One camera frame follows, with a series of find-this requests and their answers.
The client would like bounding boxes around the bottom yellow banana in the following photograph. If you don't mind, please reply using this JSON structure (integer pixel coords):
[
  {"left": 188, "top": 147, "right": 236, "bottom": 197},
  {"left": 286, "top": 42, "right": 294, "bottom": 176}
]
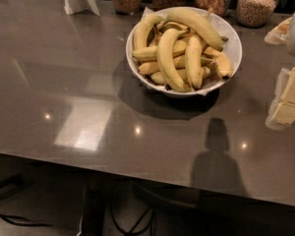
[{"left": 149, "top": 67, "right": 213, "bottom": 86}]

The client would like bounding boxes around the long top yellow banana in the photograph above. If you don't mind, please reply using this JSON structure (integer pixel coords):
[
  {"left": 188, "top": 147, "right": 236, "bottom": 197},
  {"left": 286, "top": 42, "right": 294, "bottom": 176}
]
[{"left": 165, "top": 7, "right": 223, "bottom": 51}]

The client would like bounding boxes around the right short yellow banana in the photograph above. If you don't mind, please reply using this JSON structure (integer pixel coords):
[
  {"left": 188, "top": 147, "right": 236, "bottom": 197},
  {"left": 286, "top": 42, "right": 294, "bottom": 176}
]
[{"left": 204, "top": 47, "right": 233, "bottom": 79}]

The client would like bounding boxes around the horizontal yellow banana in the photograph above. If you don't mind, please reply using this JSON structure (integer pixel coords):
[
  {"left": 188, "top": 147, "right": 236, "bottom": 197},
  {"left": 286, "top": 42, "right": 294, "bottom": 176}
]
[
  {"left": 132, "top": 39, "right": 187, "bottom": 62},
  {"left": 138, "top": 55, "right": 213, "bottom": 75}
]

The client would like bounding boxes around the black floor cable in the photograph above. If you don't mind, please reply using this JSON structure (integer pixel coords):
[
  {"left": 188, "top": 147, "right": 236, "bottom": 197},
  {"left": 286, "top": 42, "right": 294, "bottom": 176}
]
[{"left": 0, "top": 211, "right": 53, "bottom": 228}]

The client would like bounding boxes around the upright middle yellow banana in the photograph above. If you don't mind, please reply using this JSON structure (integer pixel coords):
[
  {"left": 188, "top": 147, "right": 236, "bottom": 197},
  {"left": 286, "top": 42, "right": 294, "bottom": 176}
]
[{"left": 185, "top": 34, "right": 203, "bottom": 89}]

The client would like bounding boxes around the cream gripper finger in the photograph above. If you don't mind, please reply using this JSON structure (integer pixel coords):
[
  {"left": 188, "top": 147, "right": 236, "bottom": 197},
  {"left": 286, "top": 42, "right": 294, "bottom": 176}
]
[{"left": 265, "top": 101, "right": 295, "bottom": 131}]

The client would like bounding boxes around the upright yellow banana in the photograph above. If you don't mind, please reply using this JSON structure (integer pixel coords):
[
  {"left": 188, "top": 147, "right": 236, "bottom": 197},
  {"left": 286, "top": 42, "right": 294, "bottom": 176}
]
[
  {"left": 185, "top": 34, "right": 203, "bottom": 89},
  {"left": 133, "top": 14, "right": 162, "bottom": 50}
]

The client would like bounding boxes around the white ceramic bowl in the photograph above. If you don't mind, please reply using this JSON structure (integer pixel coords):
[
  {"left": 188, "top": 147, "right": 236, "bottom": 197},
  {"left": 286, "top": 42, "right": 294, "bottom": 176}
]
[{"left": 125, "top": 6, "right": 244, "bottom": 99}]

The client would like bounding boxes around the left upright yellow banana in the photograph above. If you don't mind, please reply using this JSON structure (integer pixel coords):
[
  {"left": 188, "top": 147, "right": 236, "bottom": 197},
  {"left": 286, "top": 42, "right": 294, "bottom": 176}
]
[{"left": 133, "top": 14, "right": 162, "bottom": 50}]

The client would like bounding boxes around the left horizontal yellow banana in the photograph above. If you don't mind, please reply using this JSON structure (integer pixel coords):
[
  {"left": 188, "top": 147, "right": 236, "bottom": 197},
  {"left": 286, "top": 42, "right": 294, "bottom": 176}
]
[{"left": 132, "top": 39, "right": 187, "bottom": 62}]

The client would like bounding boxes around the glass jar of chickpeas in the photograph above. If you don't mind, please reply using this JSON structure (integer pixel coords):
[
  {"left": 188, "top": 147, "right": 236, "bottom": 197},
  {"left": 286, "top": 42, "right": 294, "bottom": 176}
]
[{"left": 236, "top": 0, "right": 278, "bottom": 28}]

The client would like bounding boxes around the lower horizontal yellow banana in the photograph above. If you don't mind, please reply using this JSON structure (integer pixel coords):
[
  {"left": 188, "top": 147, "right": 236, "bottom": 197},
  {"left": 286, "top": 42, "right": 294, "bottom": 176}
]
[{"left": 138, "top": 55, "right": 213, "bottom": 75}]

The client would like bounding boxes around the curved front centre banana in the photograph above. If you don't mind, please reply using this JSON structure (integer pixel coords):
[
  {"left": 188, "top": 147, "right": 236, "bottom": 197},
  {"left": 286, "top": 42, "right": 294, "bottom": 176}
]
[{"left": 156, "top": 29, "right": 189, "bottom": 92}]

